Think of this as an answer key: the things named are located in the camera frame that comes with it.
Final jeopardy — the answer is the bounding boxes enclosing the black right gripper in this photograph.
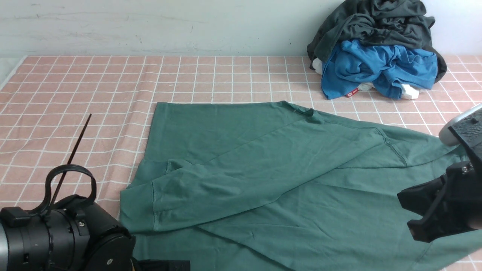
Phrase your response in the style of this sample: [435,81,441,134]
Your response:
[397,162,481,242]

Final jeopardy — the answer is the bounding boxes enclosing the green long-sleeve top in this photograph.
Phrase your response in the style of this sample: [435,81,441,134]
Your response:
[119,101,481,271]

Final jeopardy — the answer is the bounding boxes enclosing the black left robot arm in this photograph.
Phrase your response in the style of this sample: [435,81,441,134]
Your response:
[1,195,136,271]

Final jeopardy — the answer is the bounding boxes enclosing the blue crumpled garment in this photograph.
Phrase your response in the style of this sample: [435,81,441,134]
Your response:
[321,40,438,100]

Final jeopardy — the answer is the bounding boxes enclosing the dark grey crumpled garment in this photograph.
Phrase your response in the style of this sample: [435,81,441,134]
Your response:
[307,0,447,82]

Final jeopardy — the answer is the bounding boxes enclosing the pink checkered tablecloth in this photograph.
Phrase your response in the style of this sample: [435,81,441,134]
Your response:
[0,56,481,271]

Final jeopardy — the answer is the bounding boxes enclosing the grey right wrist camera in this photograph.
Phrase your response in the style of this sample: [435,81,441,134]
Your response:
[439,104,482,146]

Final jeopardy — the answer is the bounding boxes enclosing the black cable tie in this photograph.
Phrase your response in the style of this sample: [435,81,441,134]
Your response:
[28,114,97,216]

